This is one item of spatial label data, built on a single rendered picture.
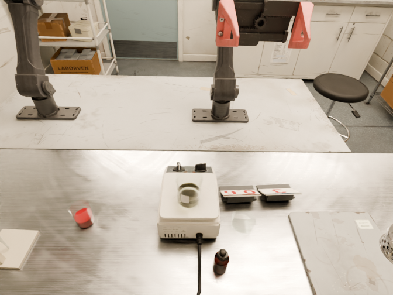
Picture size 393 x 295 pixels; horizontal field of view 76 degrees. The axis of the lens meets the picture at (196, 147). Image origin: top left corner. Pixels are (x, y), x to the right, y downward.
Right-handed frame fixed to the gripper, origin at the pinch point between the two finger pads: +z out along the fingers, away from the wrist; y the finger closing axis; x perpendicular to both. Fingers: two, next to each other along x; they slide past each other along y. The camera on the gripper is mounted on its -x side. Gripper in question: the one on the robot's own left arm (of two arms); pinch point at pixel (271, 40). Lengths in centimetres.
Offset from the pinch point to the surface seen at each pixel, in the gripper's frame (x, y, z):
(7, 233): 39, -50, 8
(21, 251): 39, -45, 12
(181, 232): 36.5, -12.7, 9.2
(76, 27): 65, -111, -200
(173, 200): 31.4, -14.3, 4.7
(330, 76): 67, 87, -123
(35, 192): 40, -50, -4
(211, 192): 31.4, -6.2, 2.7
